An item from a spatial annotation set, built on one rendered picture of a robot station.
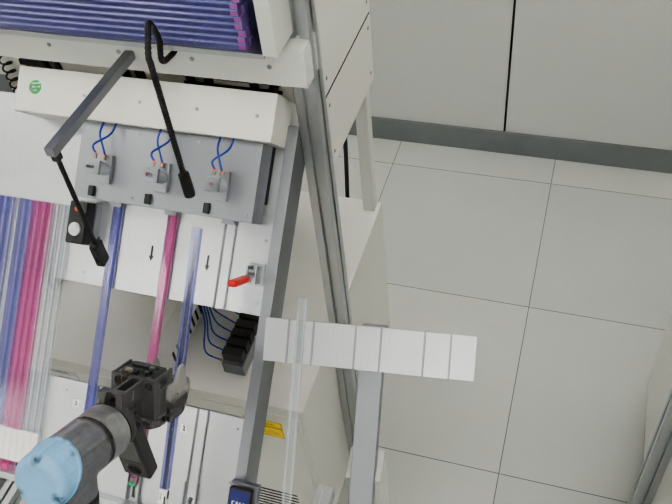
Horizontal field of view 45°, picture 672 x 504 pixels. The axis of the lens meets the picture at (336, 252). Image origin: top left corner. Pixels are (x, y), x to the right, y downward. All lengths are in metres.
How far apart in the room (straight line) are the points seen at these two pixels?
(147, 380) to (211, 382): 0.60
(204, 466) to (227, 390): 0.31
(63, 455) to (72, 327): 0.95
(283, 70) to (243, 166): 0.18
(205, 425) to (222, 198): 0.40
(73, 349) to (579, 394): 1.42
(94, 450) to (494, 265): 1.91
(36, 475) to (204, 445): 0.48
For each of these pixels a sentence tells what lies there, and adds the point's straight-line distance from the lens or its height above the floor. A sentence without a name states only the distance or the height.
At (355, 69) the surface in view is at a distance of 1.67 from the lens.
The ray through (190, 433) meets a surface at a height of 0.82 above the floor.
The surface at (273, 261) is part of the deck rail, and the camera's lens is 1.37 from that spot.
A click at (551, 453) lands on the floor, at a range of 2.36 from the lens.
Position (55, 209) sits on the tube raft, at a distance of 1.57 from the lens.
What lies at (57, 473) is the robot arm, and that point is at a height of 1.20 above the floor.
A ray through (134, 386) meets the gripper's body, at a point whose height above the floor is 1.13.
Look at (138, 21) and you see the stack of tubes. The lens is 1.29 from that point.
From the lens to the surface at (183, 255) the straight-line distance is 1.44.
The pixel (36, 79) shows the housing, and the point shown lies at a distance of 1.53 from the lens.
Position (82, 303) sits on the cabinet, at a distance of 2.01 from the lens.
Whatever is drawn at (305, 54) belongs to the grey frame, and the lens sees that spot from 1.25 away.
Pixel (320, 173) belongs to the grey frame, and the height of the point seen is 1.11.
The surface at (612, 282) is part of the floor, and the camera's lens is 2.76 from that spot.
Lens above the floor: 2.04
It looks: 46 degrees down
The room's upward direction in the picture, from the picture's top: 7 degrees counter-clockwise
